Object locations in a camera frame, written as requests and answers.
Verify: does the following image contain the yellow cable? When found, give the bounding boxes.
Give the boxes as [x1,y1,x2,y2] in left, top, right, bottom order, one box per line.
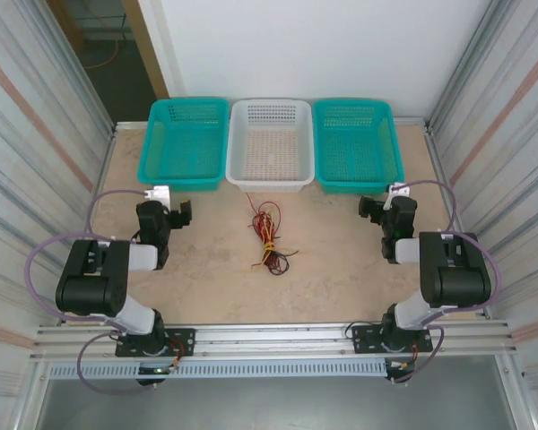
[260,210,278,266]
[244,241,274,272]

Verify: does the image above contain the teal plastic basket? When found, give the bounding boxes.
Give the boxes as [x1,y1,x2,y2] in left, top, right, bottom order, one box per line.
[311,97,406,196]
[136,96,231,194]

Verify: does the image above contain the aluminium table edge profile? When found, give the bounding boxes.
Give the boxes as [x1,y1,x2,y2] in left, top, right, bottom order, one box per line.
[89,127,117,234]
[423,125,465,234]

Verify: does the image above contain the white plastic basket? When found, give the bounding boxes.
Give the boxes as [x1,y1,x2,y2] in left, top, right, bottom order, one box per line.
[225,97,317,194]

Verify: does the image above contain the wooden board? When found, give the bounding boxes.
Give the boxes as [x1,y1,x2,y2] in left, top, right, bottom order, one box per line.
[47,0,87,51]

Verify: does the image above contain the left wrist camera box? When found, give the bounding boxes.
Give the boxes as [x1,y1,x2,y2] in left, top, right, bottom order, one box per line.
[143,185,172,210]

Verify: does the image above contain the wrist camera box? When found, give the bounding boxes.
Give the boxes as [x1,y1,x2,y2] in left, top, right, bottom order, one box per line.
[143,185,172,210]
[384,183,412,211]

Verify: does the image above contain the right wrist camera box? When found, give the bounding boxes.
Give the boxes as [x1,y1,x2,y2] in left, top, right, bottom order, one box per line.
[384,183,412,211]

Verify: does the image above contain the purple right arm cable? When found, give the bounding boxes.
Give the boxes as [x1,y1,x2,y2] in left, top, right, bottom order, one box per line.
[392,178,504,386]

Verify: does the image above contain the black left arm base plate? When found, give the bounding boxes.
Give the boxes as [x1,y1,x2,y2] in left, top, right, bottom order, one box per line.
[115,327,196,358]

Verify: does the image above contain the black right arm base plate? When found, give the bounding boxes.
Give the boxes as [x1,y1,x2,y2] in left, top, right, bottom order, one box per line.
[351,322,434,355]

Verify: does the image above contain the red black power wires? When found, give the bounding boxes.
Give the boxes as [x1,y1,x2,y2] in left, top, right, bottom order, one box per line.
[168,338,194,375]
[385,342,421,373]

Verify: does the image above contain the aluminium mounting rail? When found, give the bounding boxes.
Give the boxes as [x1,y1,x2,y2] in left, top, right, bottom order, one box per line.
[30,318,519,362]

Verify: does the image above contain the wooden door frame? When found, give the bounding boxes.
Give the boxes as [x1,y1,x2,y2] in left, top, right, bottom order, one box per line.
[119,0,170,102]

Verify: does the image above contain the orange floor cable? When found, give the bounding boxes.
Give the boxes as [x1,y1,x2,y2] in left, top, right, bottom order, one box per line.
[85,39,120,72]

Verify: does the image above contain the grey slotted cable duct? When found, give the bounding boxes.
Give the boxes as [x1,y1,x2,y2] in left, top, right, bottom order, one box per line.
[48,360,389,381]

